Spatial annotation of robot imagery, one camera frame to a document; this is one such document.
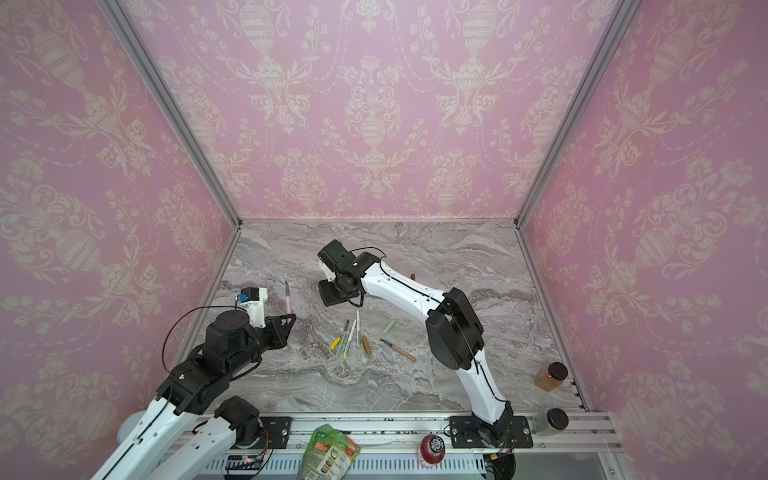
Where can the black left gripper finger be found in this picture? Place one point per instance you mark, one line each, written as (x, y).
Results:
(287, 320)
(284, 331)

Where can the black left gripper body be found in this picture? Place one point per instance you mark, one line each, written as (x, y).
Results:
(263, 337)

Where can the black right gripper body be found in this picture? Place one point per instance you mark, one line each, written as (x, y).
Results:
(330, 291)

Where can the white green pen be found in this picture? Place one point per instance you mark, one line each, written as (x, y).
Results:
(358, 330)

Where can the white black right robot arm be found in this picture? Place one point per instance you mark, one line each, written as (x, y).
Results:
(454, 331)

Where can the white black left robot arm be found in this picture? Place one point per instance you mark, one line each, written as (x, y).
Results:
(172, 440)

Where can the white pen yellow tip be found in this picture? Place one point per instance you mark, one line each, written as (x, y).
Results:
(349, 339)

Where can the pale green pen cap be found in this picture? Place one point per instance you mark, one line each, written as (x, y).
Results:
(388, 327)

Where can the orange pen cap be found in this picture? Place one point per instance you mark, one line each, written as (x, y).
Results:
(366, 346)

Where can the pale green pen dark tip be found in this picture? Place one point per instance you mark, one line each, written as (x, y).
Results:
(343, 338)

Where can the green snack bag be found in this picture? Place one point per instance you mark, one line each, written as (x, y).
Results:
(329, 455)

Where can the red emergency stop button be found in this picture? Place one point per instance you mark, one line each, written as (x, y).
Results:
(431, 451)

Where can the amber jar black lid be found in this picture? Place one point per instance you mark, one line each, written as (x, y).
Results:
(551, 376)

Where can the clear jar black lid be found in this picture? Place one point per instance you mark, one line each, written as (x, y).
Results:
(550, 422)

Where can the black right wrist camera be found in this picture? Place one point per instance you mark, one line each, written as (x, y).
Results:
(334, 257)

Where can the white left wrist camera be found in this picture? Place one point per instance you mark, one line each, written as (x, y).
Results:
(252, 300)

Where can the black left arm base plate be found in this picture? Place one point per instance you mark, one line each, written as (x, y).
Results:
(266, 433)

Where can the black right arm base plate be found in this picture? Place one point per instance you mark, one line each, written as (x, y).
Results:
(468, 432)

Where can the aluminium left corner post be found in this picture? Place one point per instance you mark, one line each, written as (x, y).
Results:
(118, 18)

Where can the aluminium corner post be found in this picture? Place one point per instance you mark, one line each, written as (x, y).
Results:
(118, 18)
(616, 28)

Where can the aluminium front rail frame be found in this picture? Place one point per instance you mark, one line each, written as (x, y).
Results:
(389, 443)

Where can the aluminium right corner post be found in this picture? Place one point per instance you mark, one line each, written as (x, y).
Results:
(616, 28)

